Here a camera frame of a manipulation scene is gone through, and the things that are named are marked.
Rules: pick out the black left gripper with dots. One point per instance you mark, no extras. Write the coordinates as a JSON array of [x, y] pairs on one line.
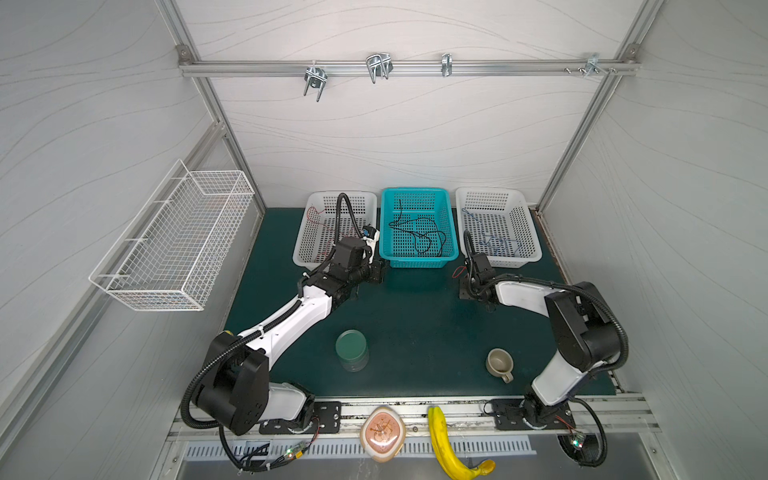
[[377, 273]]

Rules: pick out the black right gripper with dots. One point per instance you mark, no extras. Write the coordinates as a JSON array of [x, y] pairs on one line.
[[466, 283]]

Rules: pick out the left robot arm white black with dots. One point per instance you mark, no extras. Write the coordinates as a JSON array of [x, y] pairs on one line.
[[233, 389]]

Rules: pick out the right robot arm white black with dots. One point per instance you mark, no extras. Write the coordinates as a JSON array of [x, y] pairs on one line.
[[588, 335]]

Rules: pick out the left white plastic basket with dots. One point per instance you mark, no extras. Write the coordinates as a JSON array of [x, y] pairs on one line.
[[316, 233]]

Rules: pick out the white plastic basket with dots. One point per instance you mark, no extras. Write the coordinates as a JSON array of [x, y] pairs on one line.
[[316, 233], [500, 224]]

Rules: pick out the right white plastic basket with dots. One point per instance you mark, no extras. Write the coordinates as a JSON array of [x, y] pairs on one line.
[[500, 224]]

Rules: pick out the teal plastic basket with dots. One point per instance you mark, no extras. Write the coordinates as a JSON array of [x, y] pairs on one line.
[[417, 228]]

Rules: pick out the green cylindrical container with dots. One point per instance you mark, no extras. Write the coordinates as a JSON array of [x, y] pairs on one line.
[[351, 348]]

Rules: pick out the beige ceramic mug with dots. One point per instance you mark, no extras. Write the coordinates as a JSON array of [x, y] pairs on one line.
[[499, 363]]

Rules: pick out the pink round toy dish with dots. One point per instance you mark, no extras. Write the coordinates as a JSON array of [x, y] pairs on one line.
[[382, 435]]

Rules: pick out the yellow banana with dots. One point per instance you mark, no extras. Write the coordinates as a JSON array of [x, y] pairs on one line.
[[452, 466]]

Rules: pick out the metal clamp hook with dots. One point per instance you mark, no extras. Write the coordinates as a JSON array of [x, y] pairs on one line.
[[592, 67], [315, 79], [446, 65], [379, 65]]

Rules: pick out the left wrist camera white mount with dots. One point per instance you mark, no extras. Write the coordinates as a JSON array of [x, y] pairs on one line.
[[371, 236]]

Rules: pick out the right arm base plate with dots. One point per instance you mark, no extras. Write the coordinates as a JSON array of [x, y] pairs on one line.
[[510, 414]]

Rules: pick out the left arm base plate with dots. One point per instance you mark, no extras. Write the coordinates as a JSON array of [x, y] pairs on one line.
[[325, 418]]

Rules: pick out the white wire wall basket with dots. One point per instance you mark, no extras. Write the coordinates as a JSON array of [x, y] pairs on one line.
[[171, 252]]

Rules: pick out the aluminium cross rail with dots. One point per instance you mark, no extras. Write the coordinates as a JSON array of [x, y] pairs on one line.
[[401, 68]]

